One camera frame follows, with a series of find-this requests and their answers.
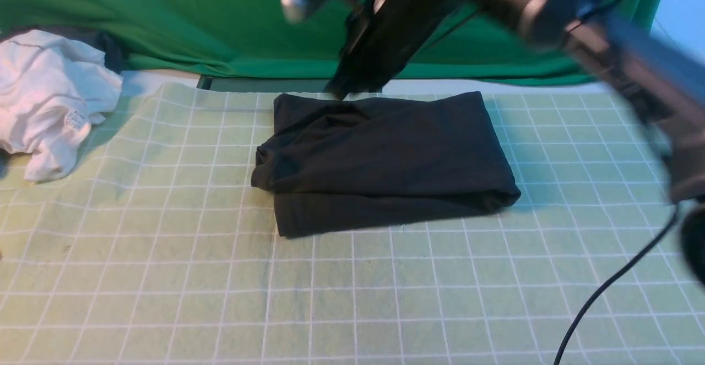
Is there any green backdrop cloth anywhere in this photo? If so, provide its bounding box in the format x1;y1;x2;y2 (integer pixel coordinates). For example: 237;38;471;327
0;0;673;86

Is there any white crumpled shirt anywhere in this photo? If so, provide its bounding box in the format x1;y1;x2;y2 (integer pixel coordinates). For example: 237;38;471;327
1;30;123;182

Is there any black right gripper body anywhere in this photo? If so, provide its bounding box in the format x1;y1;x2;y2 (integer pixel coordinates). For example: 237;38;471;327
325;0;458;100

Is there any dark garment under white shirt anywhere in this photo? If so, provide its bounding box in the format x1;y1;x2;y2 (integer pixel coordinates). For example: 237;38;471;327
1;25;125;74

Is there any blue crumpled garment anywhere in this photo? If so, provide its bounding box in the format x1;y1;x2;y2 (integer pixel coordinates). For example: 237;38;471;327
0;150;10;179

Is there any dark gray long-sleeve shirt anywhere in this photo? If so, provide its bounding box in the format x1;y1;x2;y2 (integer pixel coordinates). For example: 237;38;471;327
250;92;521;238

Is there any dark green metal bar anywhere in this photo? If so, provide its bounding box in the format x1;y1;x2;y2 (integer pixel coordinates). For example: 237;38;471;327
197;75;383;94

